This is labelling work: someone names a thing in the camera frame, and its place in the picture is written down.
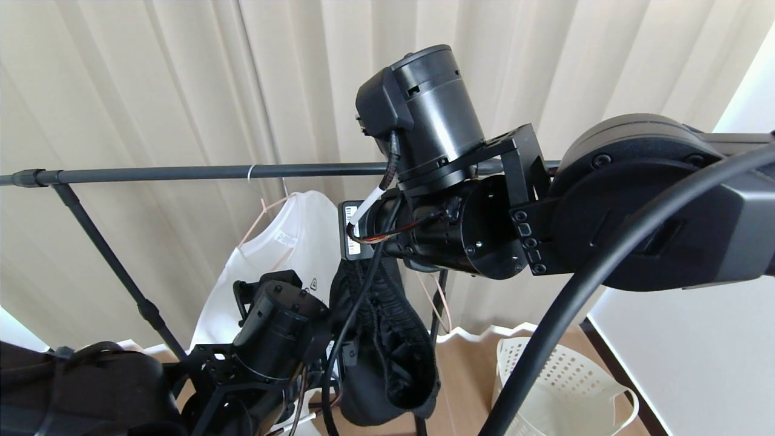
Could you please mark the black garment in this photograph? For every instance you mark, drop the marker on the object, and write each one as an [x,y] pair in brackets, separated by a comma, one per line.
[393,351]

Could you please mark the white printed t-shirt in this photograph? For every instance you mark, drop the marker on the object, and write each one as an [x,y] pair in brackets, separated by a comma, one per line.
[303,242]

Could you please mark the pink clothes hanger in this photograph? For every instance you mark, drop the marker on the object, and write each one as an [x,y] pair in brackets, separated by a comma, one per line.
[251,227]
[443,303]

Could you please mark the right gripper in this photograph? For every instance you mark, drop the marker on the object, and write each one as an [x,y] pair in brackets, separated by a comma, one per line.
[460,230]

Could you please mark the beige curtain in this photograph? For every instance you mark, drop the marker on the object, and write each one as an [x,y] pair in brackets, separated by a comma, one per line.
[151,72]

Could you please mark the black clothes rack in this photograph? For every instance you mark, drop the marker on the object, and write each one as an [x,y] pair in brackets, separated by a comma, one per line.
[151,174]

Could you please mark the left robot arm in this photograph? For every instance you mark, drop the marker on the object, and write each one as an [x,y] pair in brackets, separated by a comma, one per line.
[121,387]

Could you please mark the white laundry basket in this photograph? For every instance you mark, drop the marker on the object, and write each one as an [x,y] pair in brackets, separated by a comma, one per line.
[563,387]

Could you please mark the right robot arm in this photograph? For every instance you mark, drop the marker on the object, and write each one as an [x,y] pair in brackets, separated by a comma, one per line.
[666,206]

